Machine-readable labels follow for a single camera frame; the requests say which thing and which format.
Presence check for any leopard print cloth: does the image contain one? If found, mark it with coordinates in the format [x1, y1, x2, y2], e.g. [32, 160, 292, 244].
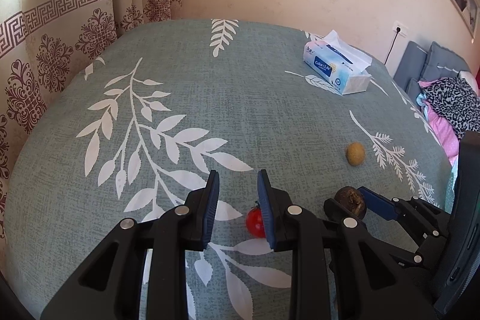
[422, 76, 479, 139]

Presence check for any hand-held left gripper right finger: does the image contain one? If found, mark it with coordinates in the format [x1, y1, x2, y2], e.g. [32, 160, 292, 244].
[256, 169, 439, 320]

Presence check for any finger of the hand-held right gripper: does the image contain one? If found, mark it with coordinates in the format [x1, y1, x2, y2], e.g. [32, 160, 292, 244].
[357, 186, 454, 242]
[323, 197, 436, 270]

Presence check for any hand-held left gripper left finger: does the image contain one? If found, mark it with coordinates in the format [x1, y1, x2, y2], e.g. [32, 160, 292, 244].
[39, 169, 221, 320]

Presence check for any beige patterned curtain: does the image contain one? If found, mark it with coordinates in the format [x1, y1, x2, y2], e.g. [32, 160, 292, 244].
[0, 0, 184, 242]

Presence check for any pink cloth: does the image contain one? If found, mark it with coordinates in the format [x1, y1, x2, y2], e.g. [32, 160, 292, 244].
[418, 80, 466, 165]

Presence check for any dark brown water chestnut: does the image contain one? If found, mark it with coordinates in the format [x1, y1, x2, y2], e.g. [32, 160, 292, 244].
[334, 186, 367, 219]

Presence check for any black power cable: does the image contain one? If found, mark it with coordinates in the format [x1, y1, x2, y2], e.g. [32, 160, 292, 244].
[383, 30, 400, 65]

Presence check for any red tomato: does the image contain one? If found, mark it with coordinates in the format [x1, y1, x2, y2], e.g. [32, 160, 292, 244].
[245, 206, 268, 239]

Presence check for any blue and white tissue pack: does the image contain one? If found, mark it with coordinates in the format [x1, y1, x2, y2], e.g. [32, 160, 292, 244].
[302, 30, 373, 96]

